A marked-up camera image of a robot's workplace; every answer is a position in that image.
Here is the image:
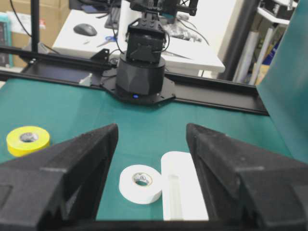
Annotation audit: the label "black computer mouse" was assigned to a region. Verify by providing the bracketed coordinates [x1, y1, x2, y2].
[73, 24, 97, 37]

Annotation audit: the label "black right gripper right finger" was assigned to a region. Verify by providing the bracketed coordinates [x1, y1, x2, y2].
[186, 123, 308, 228]

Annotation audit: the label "white background desk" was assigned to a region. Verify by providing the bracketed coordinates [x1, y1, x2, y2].
[53, 0, 225, 73]

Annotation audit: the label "white tape roll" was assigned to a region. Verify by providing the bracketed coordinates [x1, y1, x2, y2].
[119, 165, 162, 205]

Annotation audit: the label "black aluminium frame rail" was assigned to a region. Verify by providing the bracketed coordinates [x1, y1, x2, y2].
[0, 46, 268, 116]

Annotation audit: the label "white plastic tray case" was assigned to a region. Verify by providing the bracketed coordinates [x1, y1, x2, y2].
[161, 151, 209, 221]

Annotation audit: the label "yellow tape roll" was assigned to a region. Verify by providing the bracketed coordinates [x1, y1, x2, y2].
[6, 126, 51, 157]

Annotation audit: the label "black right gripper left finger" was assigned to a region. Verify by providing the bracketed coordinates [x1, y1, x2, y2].
[0, 124, 118, 229]

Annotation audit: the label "blue handled scissors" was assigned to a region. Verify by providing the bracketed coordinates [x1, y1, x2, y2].
[97, 36, 116, 48]

